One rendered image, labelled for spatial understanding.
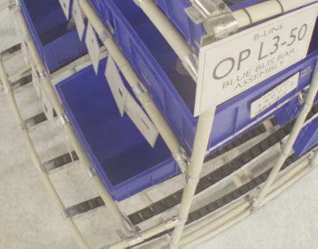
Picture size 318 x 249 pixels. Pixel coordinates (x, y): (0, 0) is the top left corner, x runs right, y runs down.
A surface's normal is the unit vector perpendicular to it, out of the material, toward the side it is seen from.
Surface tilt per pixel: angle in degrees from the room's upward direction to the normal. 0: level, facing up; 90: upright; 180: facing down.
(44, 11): 3
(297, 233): 0
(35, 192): 0
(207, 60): 90
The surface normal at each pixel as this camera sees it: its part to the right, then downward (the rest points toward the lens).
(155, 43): -0.05, -0.41
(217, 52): 0.48, 0.79
